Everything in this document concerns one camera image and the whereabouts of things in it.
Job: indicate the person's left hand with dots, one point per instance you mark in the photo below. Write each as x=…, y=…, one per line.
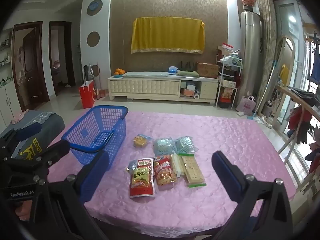
x=22, y=208

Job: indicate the wooden clothes rack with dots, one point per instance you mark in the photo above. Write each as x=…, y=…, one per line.
x=295, y=96

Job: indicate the boxes in cabinet shelf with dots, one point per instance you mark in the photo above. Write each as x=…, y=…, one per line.
x=188, y=87

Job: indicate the white storage rack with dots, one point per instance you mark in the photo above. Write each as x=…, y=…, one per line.
x=228, y=80

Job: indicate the red garment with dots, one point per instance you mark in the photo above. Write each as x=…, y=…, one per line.
x=297, y=122

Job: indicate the pile of oranges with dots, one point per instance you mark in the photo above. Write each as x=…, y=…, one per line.
x=119, y=71

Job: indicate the dark wooden door frame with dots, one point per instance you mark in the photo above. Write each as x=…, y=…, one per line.
x=71, y=55

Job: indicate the blue hanging garment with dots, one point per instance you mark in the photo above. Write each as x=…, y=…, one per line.
x=315, y=65

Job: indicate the red paper bag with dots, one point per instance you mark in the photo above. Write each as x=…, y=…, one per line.
x=87, y=95

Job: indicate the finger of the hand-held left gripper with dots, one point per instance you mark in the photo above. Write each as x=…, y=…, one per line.
x=30, y=131
x=56, y=150

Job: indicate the vase of red flowers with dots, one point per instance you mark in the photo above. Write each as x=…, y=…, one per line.
x=247, y=1

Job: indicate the red orange snack packet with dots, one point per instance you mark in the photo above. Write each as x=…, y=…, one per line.
x=163, y=172

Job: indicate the blue round wall plate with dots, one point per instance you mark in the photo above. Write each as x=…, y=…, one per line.
x=94, y=7

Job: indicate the yellow hanging garment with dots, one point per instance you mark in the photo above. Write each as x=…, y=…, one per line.
x=284, y=75

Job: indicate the patterned curtain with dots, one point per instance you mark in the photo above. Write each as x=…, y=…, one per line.
x=266, y=42

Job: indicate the dark wooden door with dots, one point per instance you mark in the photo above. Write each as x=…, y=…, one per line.
x=31, y=62

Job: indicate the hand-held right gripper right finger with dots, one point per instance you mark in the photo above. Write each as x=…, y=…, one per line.
x=226, y=175

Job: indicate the small cake packet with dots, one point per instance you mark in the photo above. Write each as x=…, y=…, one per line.
x=140, y=141

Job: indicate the green cushion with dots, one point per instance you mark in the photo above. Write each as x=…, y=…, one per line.
x=187, y=73

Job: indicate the grey lace cloth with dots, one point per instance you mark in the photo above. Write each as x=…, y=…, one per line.
x=40, y=118

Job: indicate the brown round wall plate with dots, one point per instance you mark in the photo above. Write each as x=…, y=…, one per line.
x=93, y=39

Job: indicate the white cupboard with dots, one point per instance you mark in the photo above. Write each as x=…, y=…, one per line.
x=6, y=102

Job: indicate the red white box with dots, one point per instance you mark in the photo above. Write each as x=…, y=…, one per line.
x=227, y=47

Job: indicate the blue tissue box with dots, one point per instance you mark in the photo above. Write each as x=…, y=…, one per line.
x=173, y=70

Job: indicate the cream tv cabinet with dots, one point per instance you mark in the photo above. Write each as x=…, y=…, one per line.
x=142, y=86

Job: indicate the silver blue snack packet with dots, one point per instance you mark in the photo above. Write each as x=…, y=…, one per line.
x=162, y=146
x=185, y=143

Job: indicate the cardboard box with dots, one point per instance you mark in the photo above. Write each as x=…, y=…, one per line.
x=207, y=70

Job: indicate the grey covered seat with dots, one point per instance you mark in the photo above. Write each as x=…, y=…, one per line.
x=53, y=127

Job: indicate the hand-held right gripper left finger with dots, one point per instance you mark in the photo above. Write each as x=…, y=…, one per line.
x=98, y=170

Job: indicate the arched wooden standing mirror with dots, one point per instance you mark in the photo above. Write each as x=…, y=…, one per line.
x=275, y=80

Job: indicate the cream wafer packet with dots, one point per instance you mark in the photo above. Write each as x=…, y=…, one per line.
x=177, y=165

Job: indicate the green trimmed cracker packet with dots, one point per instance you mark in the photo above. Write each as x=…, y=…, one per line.
x=193, y=171

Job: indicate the white shopping bag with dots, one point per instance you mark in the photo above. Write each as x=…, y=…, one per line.
x=246, y=104

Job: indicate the yellow cloth cover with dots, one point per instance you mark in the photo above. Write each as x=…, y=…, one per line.
x=167, y=35

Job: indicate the red snack pouch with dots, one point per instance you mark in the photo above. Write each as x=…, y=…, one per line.
x=141, y=180

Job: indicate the silver tower air conditioner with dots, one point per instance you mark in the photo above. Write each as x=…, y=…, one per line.
x=250, y=55

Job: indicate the blue plastic basket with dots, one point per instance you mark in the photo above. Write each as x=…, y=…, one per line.
x=80, y=147

